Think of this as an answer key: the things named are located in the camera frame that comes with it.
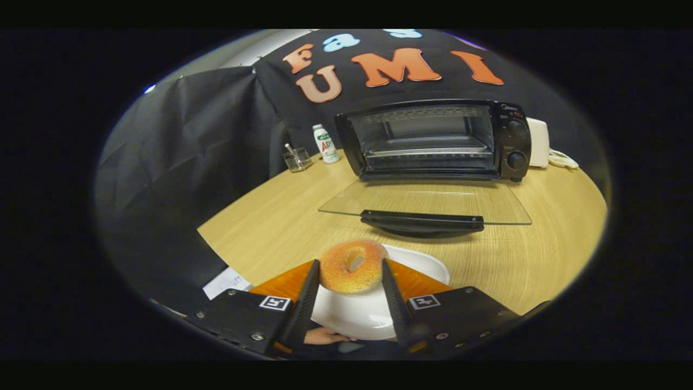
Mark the white toaster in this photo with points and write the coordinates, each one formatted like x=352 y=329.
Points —
x=538 y=142

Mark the sugared bagel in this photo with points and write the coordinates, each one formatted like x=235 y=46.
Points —
x=335 y=271

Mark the white plate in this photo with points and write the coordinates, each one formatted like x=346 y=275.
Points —
x=357 y=317

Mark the white bottle green label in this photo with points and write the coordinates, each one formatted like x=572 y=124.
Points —
x=326 y=145

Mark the white paper sheet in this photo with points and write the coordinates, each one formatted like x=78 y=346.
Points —
x=224 y=283

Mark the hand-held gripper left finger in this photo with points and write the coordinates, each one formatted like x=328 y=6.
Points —
x=306 y=303

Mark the clear glass cup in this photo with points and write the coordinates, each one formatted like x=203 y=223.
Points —
x=299 y=161

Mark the black backdrop cloth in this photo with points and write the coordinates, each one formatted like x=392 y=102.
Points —
x=189 y=135

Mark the small white dish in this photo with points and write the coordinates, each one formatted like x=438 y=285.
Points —
x=563 y=160

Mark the black toaster oven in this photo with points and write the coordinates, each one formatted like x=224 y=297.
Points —
x=503 y=122

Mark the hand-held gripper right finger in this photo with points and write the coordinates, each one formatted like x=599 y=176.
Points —
x=398 y=309

